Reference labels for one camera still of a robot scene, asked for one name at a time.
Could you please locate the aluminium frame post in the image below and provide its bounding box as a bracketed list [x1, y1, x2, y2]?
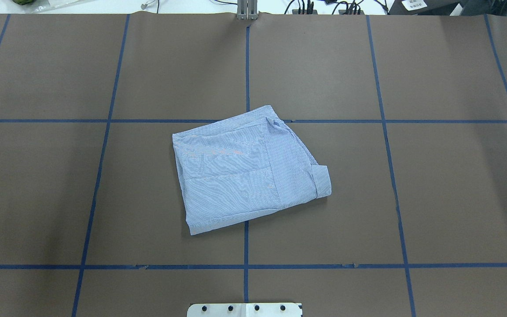
[237, 0, 259, 20]

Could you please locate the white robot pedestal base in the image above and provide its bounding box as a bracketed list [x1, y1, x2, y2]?
[187, 302, 303, 317]

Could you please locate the light blue striped shirt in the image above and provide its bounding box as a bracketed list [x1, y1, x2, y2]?
[172, 106, 332, 236]

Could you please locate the green cloth bundle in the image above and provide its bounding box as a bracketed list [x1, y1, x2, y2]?
[12, 0, 36, 6]

